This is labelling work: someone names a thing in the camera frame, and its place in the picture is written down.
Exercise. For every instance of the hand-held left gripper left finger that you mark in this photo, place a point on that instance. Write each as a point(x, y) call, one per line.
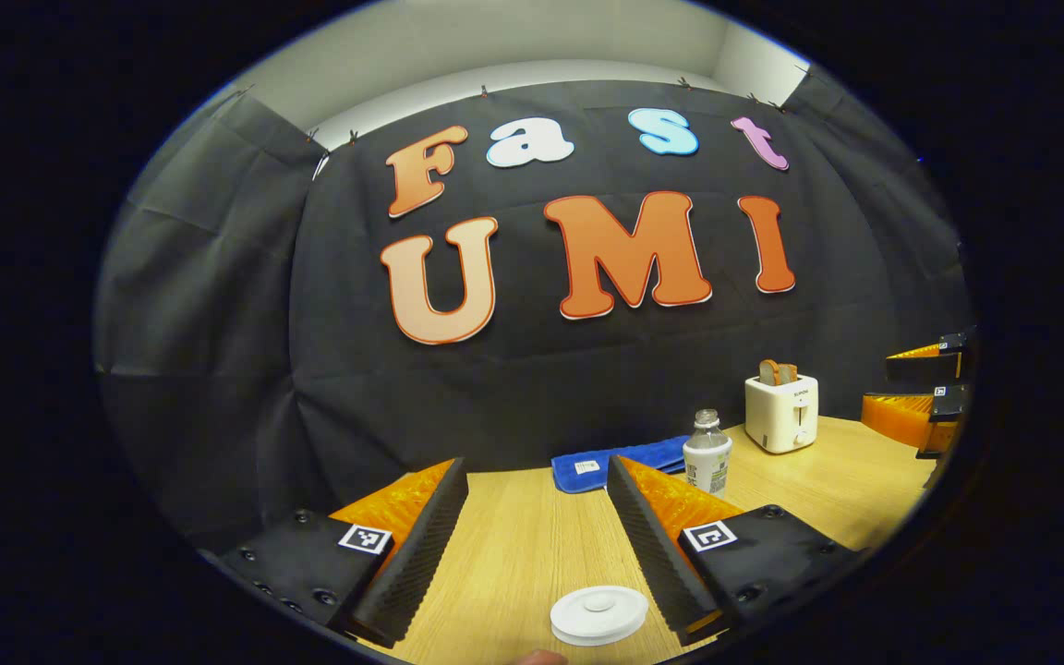
point(407, 563)

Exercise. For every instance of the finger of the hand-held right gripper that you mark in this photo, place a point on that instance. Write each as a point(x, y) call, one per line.
point(906, 417)
point(929, 365)

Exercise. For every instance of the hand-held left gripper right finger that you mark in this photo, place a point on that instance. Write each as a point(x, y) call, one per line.
point(657, 554)

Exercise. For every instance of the white teacup lid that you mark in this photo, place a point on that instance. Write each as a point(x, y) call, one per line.
point(598, 610)

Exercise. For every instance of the clear water bottle white label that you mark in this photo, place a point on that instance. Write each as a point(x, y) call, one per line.
point(707, 457)

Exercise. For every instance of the blue towel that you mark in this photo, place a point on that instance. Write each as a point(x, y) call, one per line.
point(624, 462)

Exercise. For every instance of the toast slice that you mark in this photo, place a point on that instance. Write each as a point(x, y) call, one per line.
point(789, 374)
point(769, 373)

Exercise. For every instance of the white toaster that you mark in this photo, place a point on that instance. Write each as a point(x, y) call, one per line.
point(777, 416)

